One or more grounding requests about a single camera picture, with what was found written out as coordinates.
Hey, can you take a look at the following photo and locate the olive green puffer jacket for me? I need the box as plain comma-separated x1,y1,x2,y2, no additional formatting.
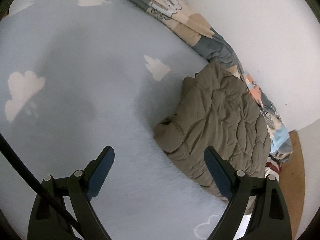
154,62,271,201

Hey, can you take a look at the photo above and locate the brown wooden headboard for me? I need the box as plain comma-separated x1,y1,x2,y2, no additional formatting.
279,131,305,239

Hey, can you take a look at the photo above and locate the white red printed pillow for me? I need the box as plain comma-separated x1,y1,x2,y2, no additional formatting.
265,155,281,181

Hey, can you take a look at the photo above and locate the light blue cloud bedsheet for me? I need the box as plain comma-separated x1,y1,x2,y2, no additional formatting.
1,0,226,239

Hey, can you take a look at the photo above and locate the patchwork cartoon blanket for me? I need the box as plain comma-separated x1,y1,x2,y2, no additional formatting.
130,0,293,163

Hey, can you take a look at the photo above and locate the black cable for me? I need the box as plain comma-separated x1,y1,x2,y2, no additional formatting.
0,133,83,235

